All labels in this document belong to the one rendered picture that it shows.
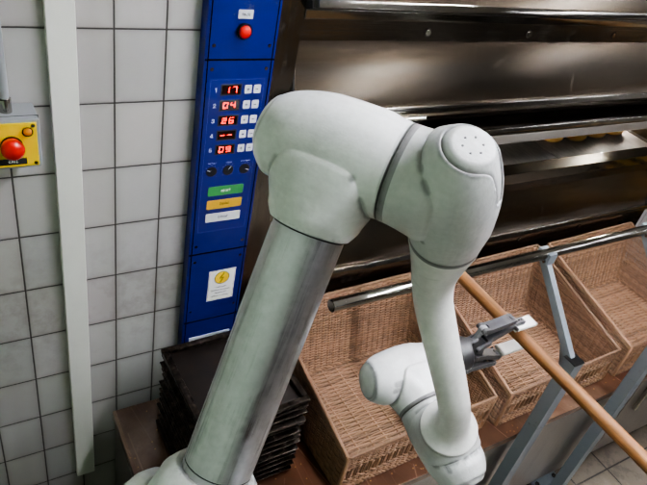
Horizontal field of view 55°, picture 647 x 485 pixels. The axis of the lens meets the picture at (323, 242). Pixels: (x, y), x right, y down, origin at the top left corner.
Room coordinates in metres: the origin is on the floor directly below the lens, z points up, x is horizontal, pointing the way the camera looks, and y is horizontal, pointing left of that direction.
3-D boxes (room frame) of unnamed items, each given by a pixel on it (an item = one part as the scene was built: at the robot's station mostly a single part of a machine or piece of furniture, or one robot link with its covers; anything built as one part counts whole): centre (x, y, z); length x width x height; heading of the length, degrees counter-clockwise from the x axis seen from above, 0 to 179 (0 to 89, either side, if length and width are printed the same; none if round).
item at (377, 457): (1.34, -0.26, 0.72); 0.56 x 0.49 x 0.28; 128
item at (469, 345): (0.98, -0.35, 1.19); 0.09 x 0.07 x 0.08; 127
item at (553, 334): (1.70, -0.73, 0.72); 0.56 x 0.49 x 0.28; 128
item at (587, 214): (1.91, -0.56, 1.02); 1.79 x 0.11 x 0.19; 127
